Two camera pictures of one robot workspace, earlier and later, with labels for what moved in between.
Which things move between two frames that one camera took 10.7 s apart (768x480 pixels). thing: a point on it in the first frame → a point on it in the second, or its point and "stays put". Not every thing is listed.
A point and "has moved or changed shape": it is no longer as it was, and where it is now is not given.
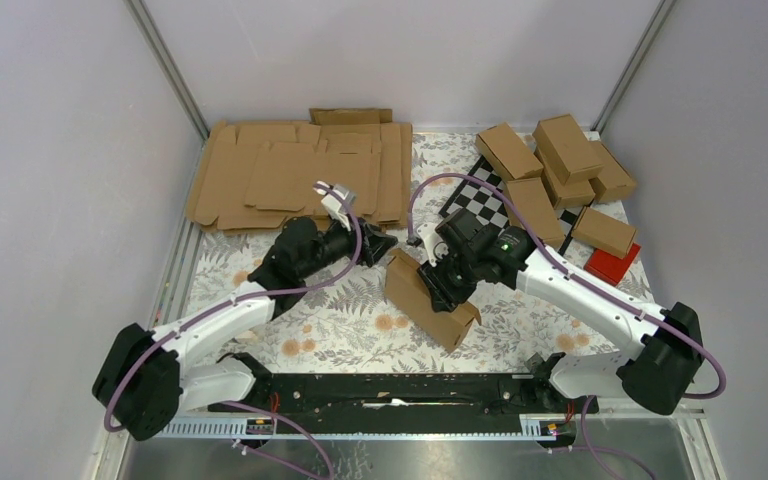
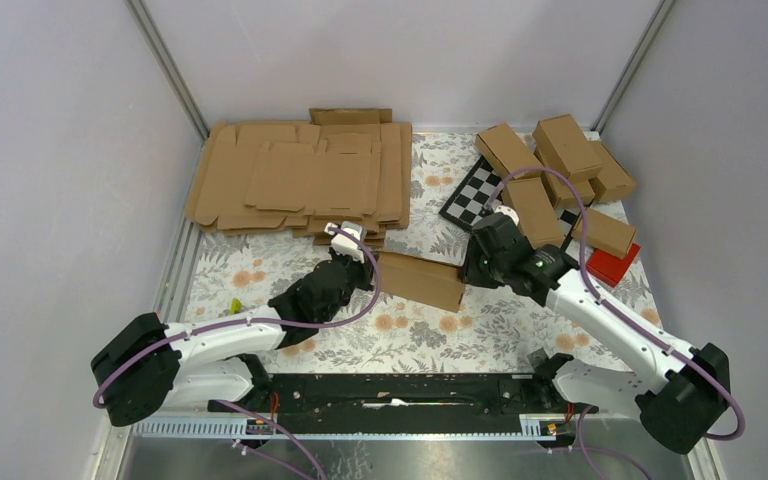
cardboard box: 406,290 has moved or changed shape
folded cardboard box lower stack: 575,194 stays put
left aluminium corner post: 148,29 stays put
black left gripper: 377,243 → 362,268
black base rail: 406,395 stays put
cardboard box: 508,154 stays put
